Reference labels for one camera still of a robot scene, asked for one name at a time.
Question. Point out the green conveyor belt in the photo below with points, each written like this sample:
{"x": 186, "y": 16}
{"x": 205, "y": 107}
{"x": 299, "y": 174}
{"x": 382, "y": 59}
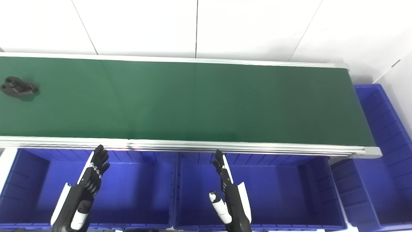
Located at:
{"x": 225, "y": 147}
{"x": 199, "y": 103}

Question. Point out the black plastic machine part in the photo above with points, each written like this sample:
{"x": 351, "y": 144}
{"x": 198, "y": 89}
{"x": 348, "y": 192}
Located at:
{"x": 18, "y": 87}

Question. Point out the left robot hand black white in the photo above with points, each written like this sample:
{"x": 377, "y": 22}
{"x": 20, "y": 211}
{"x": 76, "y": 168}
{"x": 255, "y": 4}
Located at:
{"x": 85, "y": 185}

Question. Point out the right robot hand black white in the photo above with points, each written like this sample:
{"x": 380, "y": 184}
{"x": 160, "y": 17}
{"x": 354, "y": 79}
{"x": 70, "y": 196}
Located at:
{"x": 233, "y": 201}

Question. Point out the blue plastic bin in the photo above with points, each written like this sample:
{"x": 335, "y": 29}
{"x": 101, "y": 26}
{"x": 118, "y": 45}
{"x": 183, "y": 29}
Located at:
{"x": 280, "y": 196}
{"x": 135, "y": 193}
{"x": 383, "y": 174}

